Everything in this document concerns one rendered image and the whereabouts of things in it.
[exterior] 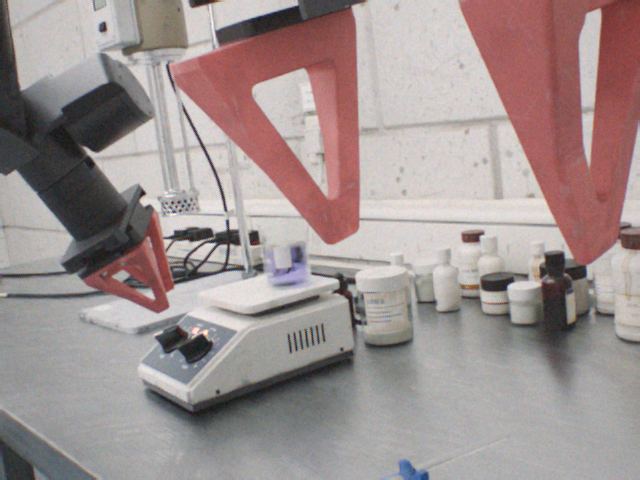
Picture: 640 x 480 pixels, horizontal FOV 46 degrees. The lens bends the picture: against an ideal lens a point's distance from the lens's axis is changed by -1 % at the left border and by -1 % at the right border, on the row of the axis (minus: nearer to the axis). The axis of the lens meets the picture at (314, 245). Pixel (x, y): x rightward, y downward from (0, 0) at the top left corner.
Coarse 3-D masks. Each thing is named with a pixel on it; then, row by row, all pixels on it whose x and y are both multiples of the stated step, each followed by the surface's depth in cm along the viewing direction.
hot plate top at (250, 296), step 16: (224, 288) 84; (240, 288) 83; (256, 288) 82; (304, 288) 79; (320, 288) 79; (336, 288) 81; (224, 304) 78; (240, 304) 76; (256, 304) 75; (272, 304) 76
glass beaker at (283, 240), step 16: (256, 224) 81; (272, 224) 79; (288, 224) 79; (304, 224) 81; (272, 240) 79; (288, 240) 79; (304, 240) 80; (272, 256) 79; (288, 256) 79; (304, 256) 80; (272, 272) 80; (288, 272) 79; (304, 272) 80; (272, 288) 80; (288, 288) 80
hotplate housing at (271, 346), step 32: (224, 320) 78; (256, 320) 76; (288, 320) 77; (320, 320) 79; (224, 352) 73; (256, 352) 75; (288, 352) 77; (320, 352) 79; (352, 352) 82; (160, 384) 76; (192, 384) 72; (224, 384) 73; (256, 384) 75
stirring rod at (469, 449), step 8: (504, 432) 52; (480, 440) 51; (488, 440) 51; (496, 440) 51; (504, 440) 51; (464, 448) 50; (472, 448) 50; (480, 448) 50; (440, 456) 49; (448, 456) 49; (456, 456) 49; (464, 456) 50; (416, 464) 48; (424, 464) 48; (432, 464) 49; (440, 464) 49; (400, 472) 48; (408, 472) 48
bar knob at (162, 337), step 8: (168, 328) 79; (176, 328) 78; (160, 336) 79; (168, 336) 79; (176, 336) 79; (184, 336) 79; (160, 344) 80; (168, 344) 80; (176, 344) 79; (168, 352) 79
